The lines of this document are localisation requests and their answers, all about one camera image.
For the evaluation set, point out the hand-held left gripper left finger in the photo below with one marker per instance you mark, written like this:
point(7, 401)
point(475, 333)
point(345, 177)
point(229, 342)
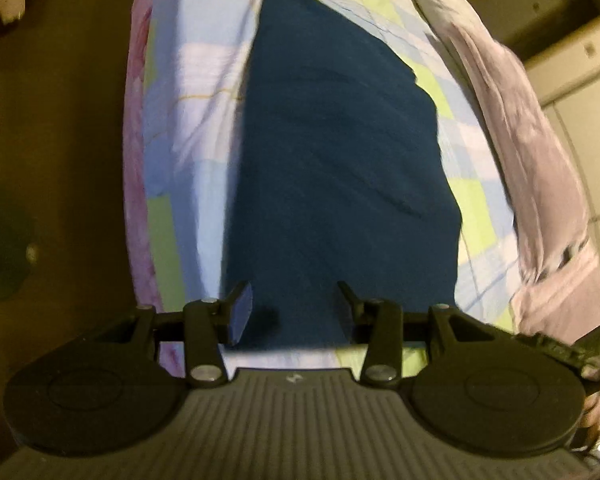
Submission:
point(242, 312)

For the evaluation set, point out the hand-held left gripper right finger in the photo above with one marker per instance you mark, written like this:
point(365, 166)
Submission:
point(344, 316)

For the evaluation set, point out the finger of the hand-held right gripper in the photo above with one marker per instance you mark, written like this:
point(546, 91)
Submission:
point(550, 347)

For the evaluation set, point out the dark blue garment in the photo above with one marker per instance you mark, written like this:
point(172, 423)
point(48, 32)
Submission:
point(330, 160)

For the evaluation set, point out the mauve quilt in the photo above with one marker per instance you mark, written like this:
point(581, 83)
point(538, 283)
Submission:
point(530, 160)

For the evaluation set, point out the checked bed sheet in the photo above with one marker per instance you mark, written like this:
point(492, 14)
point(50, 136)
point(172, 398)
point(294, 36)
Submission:
point(195, 110)

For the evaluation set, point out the cream wardrobe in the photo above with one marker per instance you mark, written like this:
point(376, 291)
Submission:
point(580, 110)

